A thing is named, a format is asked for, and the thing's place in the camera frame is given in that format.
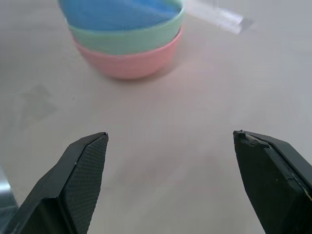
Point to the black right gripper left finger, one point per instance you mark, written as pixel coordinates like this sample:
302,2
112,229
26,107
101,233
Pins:
73,185

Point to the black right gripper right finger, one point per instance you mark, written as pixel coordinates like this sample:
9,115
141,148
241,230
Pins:
270,180

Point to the pink bowl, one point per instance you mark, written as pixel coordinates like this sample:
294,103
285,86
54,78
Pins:
129,64

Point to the green bowl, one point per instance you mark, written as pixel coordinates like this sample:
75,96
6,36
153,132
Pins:
126,41

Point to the blue bowl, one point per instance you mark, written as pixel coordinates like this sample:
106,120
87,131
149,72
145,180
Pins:
117,14

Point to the silver metal object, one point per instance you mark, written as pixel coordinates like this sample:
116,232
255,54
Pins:
6,190

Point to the clear plastic strip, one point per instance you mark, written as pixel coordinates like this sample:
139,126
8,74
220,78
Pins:
224,17

